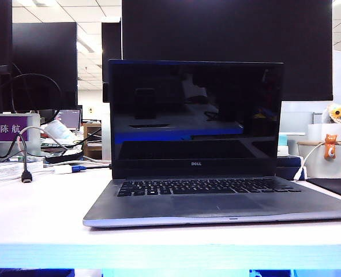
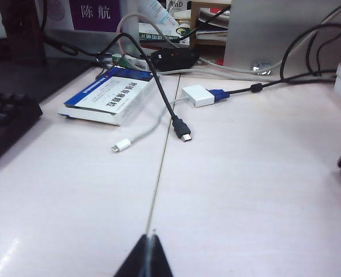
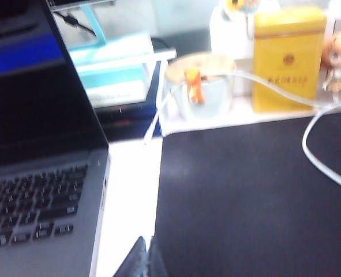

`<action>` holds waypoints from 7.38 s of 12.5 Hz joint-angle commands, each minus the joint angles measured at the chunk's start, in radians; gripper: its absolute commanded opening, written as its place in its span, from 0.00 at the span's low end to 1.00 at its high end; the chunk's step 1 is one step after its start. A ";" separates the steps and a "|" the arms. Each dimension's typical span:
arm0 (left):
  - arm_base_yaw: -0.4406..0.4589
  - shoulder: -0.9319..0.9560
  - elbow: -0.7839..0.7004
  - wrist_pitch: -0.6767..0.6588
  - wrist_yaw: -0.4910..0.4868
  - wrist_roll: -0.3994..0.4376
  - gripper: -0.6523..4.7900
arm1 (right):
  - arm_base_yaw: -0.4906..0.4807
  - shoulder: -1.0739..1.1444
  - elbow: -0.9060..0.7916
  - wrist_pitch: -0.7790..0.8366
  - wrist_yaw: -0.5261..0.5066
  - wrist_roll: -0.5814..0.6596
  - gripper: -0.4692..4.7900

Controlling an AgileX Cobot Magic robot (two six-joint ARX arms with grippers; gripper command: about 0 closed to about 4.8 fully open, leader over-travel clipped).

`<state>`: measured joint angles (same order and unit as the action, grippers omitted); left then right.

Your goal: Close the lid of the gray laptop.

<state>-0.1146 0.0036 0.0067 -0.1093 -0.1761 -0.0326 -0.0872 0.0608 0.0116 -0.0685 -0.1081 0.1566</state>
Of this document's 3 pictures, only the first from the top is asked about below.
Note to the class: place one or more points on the sunflower plush toy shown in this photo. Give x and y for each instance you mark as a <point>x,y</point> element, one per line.
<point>339,112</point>

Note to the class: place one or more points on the black mouse pad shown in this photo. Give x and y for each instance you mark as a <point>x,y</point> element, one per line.
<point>337,186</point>

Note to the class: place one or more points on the dark blue object under table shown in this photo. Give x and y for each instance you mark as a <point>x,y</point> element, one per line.
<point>29,273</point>
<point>271,273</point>

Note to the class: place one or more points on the wooden cabinet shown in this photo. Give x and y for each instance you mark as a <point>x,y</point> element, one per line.
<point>92,144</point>

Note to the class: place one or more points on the white bottle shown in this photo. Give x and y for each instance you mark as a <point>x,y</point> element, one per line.
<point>56,128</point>

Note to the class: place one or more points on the teal book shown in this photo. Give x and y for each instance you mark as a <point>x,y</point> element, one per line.
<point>282,140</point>

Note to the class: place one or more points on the black flat case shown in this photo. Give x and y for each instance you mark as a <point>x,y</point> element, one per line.
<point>63,157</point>

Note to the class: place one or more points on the purple name plate holder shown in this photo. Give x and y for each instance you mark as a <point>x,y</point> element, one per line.
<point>10,128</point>

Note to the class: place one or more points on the white printed booklet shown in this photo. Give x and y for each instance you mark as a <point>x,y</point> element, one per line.
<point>3,170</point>

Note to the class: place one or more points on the white video adapter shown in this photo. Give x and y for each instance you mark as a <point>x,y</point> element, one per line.
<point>62,169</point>

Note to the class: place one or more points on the small lit background monitor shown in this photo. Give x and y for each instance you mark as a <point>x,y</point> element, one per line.
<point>70,118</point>

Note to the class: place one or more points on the white plant pot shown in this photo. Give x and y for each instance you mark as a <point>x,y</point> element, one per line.
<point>314,164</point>

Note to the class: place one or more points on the white book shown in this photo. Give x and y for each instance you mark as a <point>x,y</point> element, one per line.
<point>282,150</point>

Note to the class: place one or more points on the gray Dell laptop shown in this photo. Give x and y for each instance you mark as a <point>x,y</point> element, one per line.
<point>216,202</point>

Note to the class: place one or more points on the white plastic container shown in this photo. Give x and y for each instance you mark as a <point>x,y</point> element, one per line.
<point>326,131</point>

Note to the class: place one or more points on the black flat panel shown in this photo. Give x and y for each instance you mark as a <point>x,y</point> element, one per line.
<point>111,43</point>

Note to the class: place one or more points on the large black AOC monitor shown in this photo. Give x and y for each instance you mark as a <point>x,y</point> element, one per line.
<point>216,29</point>

